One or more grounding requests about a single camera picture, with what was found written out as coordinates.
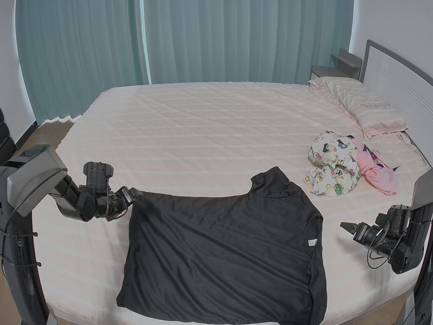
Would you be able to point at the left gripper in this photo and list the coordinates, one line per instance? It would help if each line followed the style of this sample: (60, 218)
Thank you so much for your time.
(123, 201)

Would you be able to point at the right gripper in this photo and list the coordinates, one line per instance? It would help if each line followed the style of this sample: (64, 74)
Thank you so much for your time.
(370, 240)

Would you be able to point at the black T-shirt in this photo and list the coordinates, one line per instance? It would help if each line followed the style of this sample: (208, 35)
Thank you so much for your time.
(220, 242)

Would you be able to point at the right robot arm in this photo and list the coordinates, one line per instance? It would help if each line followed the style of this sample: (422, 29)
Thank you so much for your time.
(412, 242)

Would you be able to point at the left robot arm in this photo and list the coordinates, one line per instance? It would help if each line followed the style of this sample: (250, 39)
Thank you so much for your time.
(33, 178)

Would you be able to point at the bed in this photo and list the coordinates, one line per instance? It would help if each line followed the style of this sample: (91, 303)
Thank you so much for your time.
(203, 130)

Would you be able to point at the pink garment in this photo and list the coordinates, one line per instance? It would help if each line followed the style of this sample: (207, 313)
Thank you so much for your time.
(382, 178)

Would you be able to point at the white printed pyjama garment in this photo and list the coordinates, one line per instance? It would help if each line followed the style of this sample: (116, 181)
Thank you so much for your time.
(333, 168)

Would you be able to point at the pale pink pillow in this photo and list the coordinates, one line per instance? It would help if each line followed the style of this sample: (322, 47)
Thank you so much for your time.
(365, 107)

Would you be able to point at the blue-green curtain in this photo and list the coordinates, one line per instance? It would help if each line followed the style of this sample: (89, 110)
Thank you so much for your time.
(236, 29)
(84, 46)

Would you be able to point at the grey bedside table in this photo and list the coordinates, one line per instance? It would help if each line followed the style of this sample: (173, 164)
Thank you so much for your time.
(324, 71)

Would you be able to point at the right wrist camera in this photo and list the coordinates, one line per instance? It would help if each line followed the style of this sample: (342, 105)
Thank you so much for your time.
(381, 220)

